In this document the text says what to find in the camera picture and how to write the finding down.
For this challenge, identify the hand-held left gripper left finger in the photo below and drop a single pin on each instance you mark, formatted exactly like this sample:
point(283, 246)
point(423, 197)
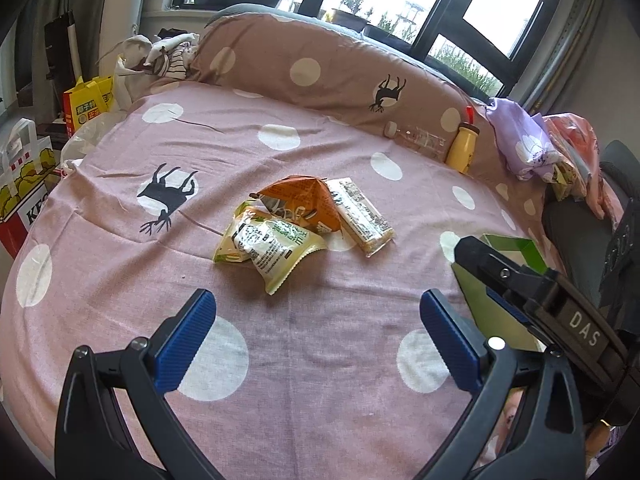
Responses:
point(185, 340)

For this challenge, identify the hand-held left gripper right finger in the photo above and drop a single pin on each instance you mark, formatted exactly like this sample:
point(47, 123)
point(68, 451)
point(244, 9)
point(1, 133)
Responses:
point(450, 340)

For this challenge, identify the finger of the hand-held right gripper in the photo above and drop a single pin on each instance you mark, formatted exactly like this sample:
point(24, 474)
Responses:
point(500, 270)

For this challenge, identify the green cardboard box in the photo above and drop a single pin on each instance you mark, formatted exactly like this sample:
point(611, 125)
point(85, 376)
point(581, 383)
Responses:
point(472, 295)

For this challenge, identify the small yellow-green snack packet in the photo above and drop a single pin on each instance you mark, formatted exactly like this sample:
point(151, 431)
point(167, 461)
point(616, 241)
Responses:
point(227, 250)

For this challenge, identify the pink polka-dot bed sheet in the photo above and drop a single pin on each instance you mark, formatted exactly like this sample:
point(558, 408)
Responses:
point(325, 320)

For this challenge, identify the yellow bottle with red cap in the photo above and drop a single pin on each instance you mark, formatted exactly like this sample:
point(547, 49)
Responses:
point(462, 147)

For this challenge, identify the green and white snack packet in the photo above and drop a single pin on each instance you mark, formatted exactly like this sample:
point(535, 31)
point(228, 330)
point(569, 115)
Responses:
point(280, 250)

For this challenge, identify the purple plastic bag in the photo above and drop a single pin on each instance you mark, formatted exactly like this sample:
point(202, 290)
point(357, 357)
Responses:
point(520, 135)

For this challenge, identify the clear long cracker packet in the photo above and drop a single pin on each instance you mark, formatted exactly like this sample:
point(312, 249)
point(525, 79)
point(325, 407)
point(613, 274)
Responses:
point(360, 220)

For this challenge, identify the pink floral cloth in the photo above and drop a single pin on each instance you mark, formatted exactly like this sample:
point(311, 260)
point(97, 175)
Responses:
point(575, 140)

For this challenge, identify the clear plastic bottle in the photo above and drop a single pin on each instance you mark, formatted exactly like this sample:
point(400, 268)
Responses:
point(417, 139)

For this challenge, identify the orange snack packet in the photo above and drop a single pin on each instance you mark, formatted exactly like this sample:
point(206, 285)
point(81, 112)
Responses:
point(305, 195)

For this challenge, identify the white printed paper bag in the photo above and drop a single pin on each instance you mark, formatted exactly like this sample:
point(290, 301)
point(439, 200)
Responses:
point(25, 185)

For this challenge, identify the white plastic bag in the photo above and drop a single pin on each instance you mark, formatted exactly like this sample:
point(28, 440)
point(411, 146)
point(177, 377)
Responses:
point(95, 132)

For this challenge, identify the brown polka-dot pillow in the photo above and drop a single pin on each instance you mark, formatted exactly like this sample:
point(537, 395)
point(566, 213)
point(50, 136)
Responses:
point(340, 85)

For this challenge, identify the yellow cardboard box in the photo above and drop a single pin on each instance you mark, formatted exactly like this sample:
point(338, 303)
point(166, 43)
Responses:
point(85, 107)

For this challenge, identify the white striped cloth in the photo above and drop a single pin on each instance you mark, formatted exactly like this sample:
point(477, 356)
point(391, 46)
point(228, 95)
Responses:
point(170, 52)

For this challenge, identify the dark small planter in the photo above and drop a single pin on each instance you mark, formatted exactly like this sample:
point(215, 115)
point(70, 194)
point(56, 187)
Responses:
point(350, 17)

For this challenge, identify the white board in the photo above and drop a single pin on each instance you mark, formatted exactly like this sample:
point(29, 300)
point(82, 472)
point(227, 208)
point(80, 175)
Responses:
point(122, 20)

